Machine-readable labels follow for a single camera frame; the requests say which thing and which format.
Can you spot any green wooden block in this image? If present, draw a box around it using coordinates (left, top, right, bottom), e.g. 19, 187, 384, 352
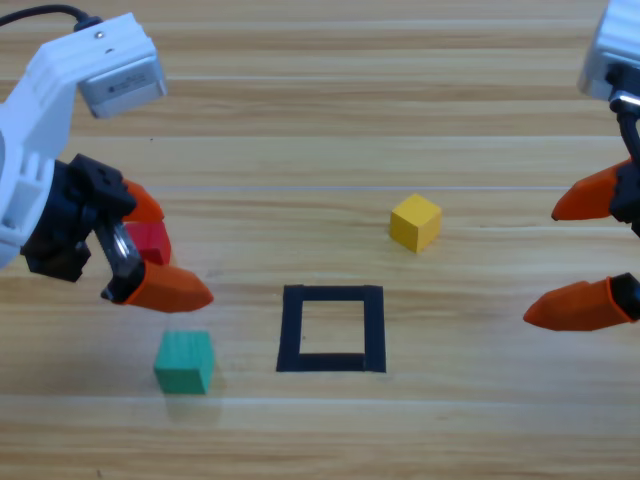
153, 330, 216, 396

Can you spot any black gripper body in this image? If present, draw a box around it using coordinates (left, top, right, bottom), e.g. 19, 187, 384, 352
19, 153, 146, 284
608, 159, 640, 225

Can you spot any red wooden block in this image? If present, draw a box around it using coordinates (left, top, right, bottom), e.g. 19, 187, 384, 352
123, 219, 173, 266

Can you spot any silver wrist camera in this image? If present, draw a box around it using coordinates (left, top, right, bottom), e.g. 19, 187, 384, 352
77, 49, 169, 120
577, 0, 640, 109

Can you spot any white camera mount ring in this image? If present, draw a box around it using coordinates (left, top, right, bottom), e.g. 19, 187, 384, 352
0, 12, 161, 271

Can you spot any yellow wooden block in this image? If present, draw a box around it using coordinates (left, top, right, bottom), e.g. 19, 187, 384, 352
388, 193, 444, 255

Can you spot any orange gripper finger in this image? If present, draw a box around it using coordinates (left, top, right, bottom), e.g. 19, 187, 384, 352
101, 259, 215, 314
551, 158, 634, 222
523, 272, 640, 332
122, 178, 166, 225

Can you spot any black tape square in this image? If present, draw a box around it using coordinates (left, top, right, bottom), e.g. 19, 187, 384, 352
275, 284, 387, 375

